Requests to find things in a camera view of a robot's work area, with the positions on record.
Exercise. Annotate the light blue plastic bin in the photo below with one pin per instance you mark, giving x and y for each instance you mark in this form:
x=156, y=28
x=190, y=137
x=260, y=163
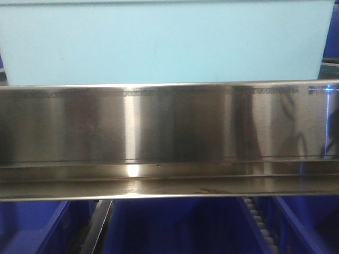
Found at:
x=123, y=42

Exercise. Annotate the dark blue bin lower middle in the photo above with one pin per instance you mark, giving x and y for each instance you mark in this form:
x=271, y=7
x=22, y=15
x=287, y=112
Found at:
x=183, y=225

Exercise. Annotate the dark blue bin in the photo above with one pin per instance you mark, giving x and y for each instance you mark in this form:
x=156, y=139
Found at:
x=42, y=227
x=183, y=225
x=303, y=224
x=330, y=55

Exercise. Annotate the white roller conveyor track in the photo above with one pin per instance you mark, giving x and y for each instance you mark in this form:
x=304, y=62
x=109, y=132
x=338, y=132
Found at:
x=260, y=224

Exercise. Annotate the dark blue bin lower left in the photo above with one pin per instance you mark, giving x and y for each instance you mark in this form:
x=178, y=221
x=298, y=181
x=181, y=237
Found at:
x=42, y=227

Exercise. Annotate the dark blue bin lower right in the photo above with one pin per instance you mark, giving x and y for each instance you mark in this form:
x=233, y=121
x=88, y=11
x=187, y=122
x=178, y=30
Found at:
x=303, y=224

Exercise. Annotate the dark blue bin upper right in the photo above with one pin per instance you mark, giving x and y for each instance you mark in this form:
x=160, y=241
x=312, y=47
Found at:
x=330, y=55

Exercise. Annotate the stainless steel shelf front rail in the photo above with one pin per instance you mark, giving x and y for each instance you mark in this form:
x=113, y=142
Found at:
x=261, y=138

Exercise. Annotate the steel divider rail lower shelf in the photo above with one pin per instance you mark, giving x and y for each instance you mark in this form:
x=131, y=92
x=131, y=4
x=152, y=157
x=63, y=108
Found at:
x=99, y=218

